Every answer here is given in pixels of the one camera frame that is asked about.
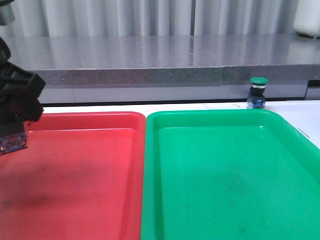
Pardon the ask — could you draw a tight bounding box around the red plastic tray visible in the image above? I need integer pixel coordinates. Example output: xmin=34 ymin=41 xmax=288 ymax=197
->
xmin=0 ymin=112 xmax=146 ymax=240

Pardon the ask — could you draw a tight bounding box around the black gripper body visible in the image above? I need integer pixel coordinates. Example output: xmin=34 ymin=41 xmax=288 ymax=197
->
xmin=0 ymin=39 xmax=46 ymax=135

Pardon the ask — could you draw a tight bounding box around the green mushroom push button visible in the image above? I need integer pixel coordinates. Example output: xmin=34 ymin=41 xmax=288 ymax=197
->
xmin=246 ymin=76 xmax=269 ymax=109

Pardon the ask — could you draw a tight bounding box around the grey stone counter ledge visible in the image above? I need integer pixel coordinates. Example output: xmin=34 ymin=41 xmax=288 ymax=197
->
xmin=4 ymin=34 xmax=320 ymax=87

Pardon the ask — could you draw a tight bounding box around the green plastic tray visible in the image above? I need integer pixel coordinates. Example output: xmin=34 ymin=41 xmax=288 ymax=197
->
xmin=141 ymin=109 xmax=320 ymax=240

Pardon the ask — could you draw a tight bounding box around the red mushroom push button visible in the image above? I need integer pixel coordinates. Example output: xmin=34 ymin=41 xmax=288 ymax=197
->
xmin=0 ymin=121 xmax=28 ymax=155

